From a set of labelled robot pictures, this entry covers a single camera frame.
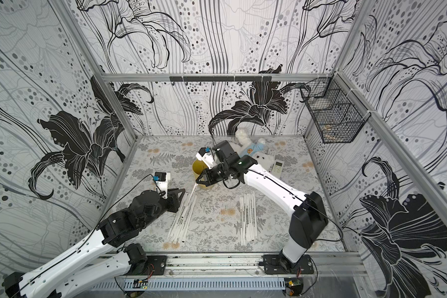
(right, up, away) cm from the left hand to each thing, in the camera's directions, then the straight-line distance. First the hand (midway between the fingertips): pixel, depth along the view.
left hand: (185, 195), depth 72 cm
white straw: (-6, -14, +13) cm, 20 cm away
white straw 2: (+25, -14, +12) cm, 31 cm away
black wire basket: (+70, +37, +16) cm, 81 cm away
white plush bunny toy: (+34, +18, +28) cm, 48 cm away
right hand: (+6, +6, +2) cm, 9 cm away
